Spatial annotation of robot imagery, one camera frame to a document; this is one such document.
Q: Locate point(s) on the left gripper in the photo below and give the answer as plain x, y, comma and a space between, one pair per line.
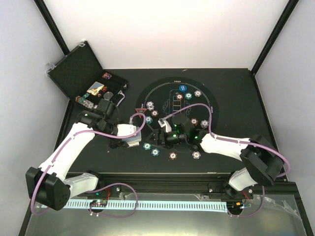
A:
117, 143

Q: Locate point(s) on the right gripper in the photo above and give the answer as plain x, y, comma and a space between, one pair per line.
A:
158, 132

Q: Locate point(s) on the brown poker chip stack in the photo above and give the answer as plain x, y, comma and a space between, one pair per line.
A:
172, 155

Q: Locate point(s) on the blue patterned card deck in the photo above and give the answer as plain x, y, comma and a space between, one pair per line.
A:
133, 141

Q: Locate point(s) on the single green poker chip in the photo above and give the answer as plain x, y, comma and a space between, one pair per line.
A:
147, 146

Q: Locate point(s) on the blue white poker chip stack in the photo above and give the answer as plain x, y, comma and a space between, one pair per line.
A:
196, 155

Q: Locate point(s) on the blue white chip mat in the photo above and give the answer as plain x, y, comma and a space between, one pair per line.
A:
204, 124
197, 93

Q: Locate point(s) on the triangular all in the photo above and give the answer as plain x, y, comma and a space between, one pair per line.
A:
140, 111

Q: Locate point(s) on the blue white chips mat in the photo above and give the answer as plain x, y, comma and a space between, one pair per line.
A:
150, 105

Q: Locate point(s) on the chips row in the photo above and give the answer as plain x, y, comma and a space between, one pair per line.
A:
84, 102

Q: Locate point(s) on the blue round button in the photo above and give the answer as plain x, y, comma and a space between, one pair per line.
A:
183, 88

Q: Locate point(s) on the blue white chip mat top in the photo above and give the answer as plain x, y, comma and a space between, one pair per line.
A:
197, 93

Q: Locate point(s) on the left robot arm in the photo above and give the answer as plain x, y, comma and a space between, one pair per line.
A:
48, 184

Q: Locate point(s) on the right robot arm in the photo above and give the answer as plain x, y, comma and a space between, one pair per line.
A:
262, 163

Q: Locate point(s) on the round black poker mat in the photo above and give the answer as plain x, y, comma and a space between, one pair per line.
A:
163, 94

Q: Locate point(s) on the silver dealer button in case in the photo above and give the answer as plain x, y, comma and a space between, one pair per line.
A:
108, 95

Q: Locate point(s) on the card deck in case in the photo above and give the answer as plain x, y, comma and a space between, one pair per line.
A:
95, 88

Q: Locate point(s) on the purple chips in case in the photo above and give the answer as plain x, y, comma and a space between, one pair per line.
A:
107, 75

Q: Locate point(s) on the black poker case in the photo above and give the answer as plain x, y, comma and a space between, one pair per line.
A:
78, 70

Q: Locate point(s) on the black aluminium rail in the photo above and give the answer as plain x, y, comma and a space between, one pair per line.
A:
164, 183

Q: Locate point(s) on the white slotted cable duct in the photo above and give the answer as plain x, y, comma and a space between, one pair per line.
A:
147, 205

